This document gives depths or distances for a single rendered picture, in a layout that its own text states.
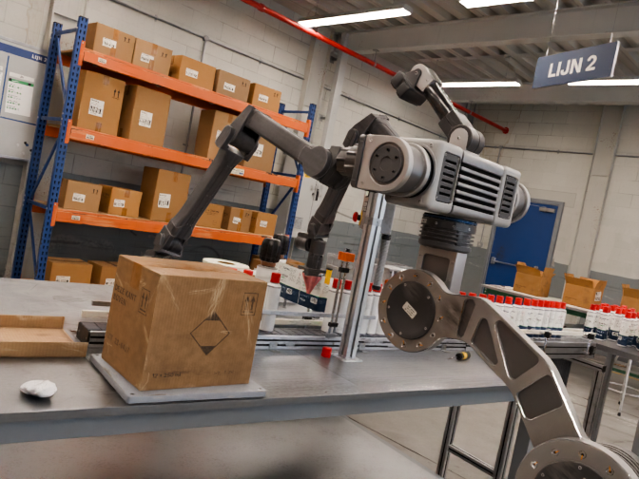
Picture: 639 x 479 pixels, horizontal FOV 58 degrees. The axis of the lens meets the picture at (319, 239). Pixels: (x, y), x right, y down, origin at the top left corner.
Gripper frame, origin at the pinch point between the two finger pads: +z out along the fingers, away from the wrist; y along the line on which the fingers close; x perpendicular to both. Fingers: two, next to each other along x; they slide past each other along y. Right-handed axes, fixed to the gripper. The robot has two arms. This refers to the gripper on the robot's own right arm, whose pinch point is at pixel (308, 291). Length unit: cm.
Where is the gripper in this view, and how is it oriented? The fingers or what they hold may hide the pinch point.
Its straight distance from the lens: 217.9
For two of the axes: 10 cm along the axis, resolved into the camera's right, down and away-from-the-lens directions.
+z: -2.0, 9.8, 0.8
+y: -7.8, -1.1, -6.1
